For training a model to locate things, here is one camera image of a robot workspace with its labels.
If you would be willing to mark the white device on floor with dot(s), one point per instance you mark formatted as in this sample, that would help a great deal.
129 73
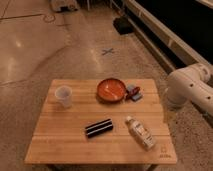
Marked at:
60 5

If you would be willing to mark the black box on floor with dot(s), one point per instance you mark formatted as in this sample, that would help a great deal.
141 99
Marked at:
122 26

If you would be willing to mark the translucent plastic cup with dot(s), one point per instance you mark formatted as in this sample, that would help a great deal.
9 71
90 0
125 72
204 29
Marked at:
63 95

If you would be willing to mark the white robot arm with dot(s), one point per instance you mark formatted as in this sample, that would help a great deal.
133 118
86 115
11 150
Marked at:
190 84

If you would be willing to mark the orange bowl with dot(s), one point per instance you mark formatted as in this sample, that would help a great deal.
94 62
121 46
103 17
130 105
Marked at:
111 90

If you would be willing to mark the white plastic bottle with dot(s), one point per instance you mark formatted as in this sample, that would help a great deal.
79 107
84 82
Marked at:
142 136

